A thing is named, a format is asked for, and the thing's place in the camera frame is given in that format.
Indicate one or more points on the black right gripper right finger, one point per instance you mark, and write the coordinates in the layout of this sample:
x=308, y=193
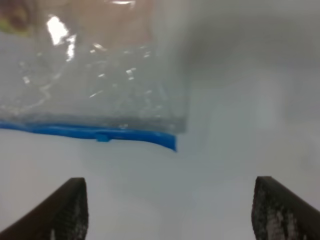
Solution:
x=279, y=214

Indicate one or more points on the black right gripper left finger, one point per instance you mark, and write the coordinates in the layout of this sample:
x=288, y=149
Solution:
x=61, y=216

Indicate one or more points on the blue zipper slider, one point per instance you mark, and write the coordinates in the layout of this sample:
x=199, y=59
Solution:
x=102, y=138

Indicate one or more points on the clear zip bag blue strip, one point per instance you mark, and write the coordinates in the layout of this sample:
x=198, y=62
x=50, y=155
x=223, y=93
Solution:
x=79, y=68

